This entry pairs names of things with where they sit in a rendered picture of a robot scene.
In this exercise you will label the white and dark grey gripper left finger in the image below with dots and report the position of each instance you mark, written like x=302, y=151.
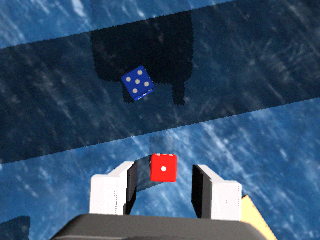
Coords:
x=114, y=193

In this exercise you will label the tan square mat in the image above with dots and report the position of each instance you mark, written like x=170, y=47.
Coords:
x=250, y=214

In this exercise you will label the red die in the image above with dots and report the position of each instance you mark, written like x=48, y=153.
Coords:
x=163, y=167

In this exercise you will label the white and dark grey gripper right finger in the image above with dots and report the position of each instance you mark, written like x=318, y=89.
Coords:
x=214, y=198

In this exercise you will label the blue die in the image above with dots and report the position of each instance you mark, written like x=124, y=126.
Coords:
x=138, y=83

